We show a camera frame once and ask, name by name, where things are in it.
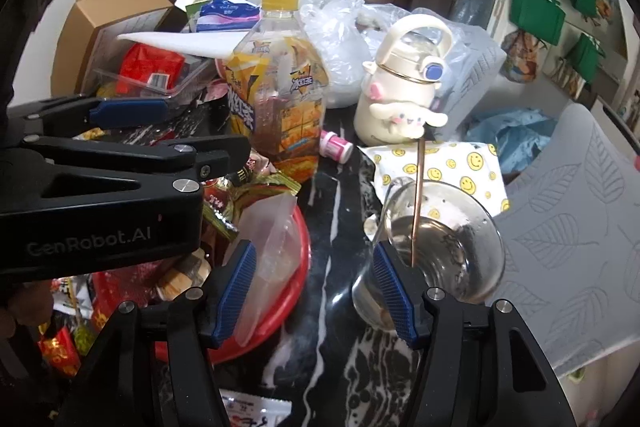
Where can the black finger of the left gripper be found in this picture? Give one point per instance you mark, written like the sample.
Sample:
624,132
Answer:
69,116
42,171

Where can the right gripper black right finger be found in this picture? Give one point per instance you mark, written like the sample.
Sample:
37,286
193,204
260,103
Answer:
479,365

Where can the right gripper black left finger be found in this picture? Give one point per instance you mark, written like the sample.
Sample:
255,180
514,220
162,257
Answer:
116,385

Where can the green lollipop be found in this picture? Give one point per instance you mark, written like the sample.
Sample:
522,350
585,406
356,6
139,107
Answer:
84,334

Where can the white black snack packet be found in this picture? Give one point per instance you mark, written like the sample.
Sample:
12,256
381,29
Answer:
253,411

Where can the clear zip plastic bag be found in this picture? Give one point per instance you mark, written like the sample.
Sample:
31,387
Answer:
268,224

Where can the brown cereal snack bag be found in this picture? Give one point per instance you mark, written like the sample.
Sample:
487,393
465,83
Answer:
225,198

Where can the red gold snack packet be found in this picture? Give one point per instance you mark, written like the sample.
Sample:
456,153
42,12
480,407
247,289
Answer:
60,352

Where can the person left hand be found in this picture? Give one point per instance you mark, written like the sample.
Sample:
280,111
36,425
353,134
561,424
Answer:
31,306

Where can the clear plastic tray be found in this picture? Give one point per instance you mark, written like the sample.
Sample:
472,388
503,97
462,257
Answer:
196,74

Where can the white foam board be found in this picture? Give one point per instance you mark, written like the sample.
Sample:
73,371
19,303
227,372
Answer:
218,45

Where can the red bag in tray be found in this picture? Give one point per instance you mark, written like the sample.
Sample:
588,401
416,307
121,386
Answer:
156,67

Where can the iced tea bottle yellow cap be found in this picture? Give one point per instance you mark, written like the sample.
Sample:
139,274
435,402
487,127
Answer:
277,90

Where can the blue tissue pack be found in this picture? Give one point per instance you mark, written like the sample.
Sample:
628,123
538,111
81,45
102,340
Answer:
227,15

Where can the red plastic basket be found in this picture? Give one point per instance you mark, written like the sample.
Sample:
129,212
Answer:
280,297

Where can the glass cup with tea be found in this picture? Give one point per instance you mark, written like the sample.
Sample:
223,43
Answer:
450,236

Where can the grey leaf pattern chair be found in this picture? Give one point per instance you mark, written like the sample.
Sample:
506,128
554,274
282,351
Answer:
572,245

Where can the brown cardboard box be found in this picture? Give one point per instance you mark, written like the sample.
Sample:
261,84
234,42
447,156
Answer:
89,40

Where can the smiley face paper bag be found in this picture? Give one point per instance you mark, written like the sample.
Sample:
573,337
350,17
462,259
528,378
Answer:
473,167

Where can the cream cartoon water bottle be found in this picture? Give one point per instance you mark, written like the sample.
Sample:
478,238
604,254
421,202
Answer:
400,85

